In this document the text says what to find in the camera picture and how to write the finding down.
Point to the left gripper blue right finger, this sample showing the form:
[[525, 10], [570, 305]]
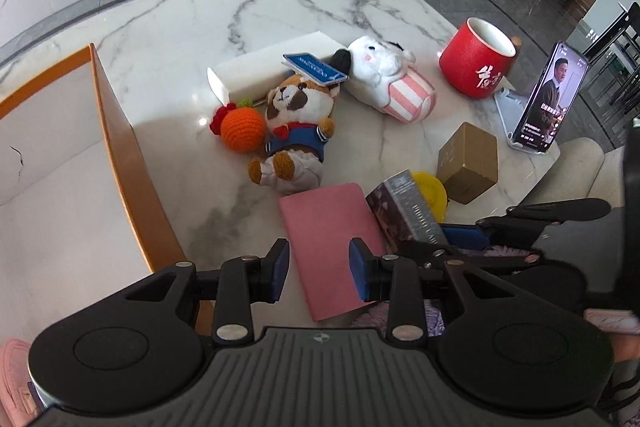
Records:
[[393, 278]]

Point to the red mug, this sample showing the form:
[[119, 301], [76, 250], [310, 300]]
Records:
[[477, 58]]

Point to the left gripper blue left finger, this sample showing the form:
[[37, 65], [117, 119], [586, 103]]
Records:
[[243, 281]]

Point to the photo card box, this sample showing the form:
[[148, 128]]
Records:
[[403, 214]]

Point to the red panda plush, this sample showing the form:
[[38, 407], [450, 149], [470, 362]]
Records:
[[299, 123]]

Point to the pink notebook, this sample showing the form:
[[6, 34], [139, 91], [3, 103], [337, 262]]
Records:
[[319, 225]]

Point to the yellow round case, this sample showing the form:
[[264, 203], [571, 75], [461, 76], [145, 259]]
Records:
[[433, 192]]

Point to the white phone stand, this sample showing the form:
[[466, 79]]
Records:
[[511, 106]]

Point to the smartphone on stand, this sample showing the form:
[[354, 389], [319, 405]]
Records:
[[551, 99]]

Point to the brown cardboard box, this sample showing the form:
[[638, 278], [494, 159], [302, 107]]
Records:
[[468, 163]]

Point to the orange crochet fruit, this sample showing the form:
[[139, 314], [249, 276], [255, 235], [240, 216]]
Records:
[[239, 126]]

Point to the orange storage box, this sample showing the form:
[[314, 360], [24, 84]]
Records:
[[80, 217]]

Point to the pink fabric pouch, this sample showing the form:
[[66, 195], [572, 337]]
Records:
[[19, 404]]

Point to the white dog plush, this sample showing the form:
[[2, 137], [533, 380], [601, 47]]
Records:
[[383, 75]]

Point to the white rectangular box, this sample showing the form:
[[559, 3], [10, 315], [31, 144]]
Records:
[[252, 75]]

